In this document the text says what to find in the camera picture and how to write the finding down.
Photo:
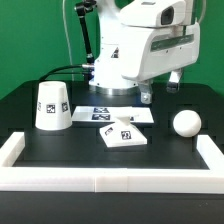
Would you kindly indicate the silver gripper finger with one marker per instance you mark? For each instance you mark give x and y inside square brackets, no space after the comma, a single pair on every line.
[174,81]
[145,88]

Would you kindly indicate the white U-shaped fence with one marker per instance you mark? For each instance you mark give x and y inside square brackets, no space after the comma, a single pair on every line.
[209,181]

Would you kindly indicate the white lamp shade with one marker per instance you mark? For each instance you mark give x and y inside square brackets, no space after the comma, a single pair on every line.
[53,109]

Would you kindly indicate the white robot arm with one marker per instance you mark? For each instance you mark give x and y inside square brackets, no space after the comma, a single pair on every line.
[107,77]

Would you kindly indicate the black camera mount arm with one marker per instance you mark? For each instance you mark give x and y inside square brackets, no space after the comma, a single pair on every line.
[82,8]

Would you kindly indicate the white lamp base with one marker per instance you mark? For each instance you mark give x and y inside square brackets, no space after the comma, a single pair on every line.
[122,133]

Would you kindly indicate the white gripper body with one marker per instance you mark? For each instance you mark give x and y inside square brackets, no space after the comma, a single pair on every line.
[145,53]

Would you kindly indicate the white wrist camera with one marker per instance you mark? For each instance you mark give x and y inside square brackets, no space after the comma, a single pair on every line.
[153,13]

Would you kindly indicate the white marker sheet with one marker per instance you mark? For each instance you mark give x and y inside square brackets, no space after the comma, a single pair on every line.
[109,114]

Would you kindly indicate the white lamp bulb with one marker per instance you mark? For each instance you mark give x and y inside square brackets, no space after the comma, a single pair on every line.
[187,123]

